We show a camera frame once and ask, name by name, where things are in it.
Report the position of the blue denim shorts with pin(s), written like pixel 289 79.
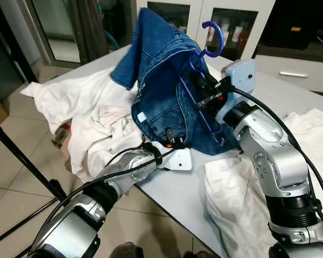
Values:
pixel 161 102

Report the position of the purple plastic hanger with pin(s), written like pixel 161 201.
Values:
pixel 221 38

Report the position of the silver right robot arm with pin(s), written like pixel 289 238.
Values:
pixel 274 156

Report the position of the white drawer unit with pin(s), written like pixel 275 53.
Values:
pixel 269 70

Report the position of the white glass-door cabinet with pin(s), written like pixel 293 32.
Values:
pixel 196 11

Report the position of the white cotton shirt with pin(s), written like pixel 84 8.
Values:
pixel 237 204
pixel 70 91

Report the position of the dark grey curtain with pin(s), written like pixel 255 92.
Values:
pixel 94 29

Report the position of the grey robot left foot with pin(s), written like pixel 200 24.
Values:
pixel 125 251

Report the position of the glass sliding door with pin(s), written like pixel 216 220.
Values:
pixel 59 32

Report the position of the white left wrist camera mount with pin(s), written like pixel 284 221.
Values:
pixel 177 158

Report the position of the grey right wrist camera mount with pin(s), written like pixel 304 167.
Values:
pixel 239 75

